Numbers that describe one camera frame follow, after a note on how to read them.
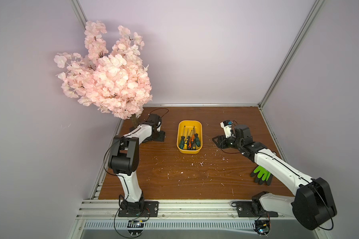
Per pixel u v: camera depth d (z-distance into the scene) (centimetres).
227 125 74
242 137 63
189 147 94
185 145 94
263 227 70
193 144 95
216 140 77
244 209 72
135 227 72
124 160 51
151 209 73
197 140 97
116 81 57
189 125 107
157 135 87
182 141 97
